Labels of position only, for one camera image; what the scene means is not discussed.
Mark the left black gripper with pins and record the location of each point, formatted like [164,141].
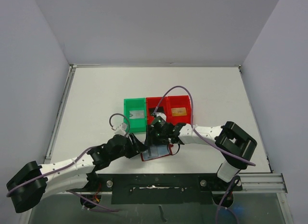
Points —
[136,146]

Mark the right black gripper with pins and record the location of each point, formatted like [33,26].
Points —
[151,139]

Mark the red leather card holder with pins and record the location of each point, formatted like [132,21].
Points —
[156,151]

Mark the green plastic bin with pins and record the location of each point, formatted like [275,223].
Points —
[136,125]

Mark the red bin with black card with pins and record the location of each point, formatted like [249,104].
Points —
[153,102]

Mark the red bin with gold card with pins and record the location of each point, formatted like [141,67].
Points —
[179,101]

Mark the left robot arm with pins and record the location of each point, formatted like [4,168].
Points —
[34,182]

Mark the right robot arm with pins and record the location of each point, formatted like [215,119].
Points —
[236,145]

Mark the silver credit card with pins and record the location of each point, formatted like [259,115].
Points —
[137,114]

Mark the black credit card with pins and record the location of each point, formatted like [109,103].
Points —
[159,110]

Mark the gold credit card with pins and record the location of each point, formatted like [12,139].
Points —
[178,111]

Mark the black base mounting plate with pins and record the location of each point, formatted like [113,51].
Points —
[159,189]

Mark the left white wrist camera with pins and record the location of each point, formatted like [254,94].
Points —
[121,129]

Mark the aluminium front rail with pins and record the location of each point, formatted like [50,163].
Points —
[263,183]

